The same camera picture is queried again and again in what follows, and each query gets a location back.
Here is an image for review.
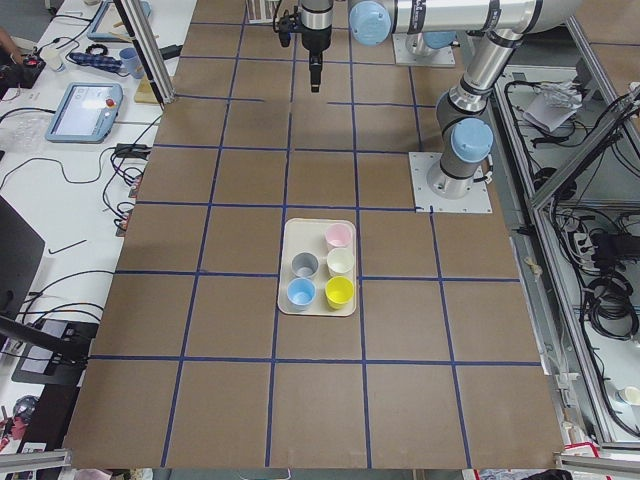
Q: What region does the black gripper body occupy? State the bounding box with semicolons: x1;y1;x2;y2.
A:
301;27;331;63

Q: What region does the pink plastic cup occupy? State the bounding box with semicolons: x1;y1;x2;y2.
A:
324;223;353;251

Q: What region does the blue cup on desk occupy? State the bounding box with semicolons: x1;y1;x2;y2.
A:
119;47;144;79

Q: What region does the pale green plastic cup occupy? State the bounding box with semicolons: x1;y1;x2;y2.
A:
326;248;355;277

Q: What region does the grey plastic cup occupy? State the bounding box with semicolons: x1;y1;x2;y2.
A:
291;252;320;279

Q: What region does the yellow plastic cup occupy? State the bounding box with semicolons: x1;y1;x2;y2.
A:
325;276;355;310

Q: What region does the white paper cup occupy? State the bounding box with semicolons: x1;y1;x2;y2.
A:
40;46;66;73

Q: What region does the wooden mug tree stand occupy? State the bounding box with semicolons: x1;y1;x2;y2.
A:
110;21;158;104

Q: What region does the cream plastic tray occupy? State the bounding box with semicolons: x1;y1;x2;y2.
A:
277;218;357;317

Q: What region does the black power adapter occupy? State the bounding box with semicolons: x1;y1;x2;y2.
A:
114;143;151;160

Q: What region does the blue teach pendant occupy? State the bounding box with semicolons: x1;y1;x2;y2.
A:
45;82;123;144
87;1;129;43

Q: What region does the blue plaid cloth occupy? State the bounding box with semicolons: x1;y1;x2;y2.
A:
66;52;127;76

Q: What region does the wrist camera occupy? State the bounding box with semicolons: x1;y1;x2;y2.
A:
272;7;300;48

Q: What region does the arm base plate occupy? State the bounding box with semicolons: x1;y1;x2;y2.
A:
392;34;456;68
408;152;493;214

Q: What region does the aluminium frame post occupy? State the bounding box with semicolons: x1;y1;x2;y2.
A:
114;0;176;106

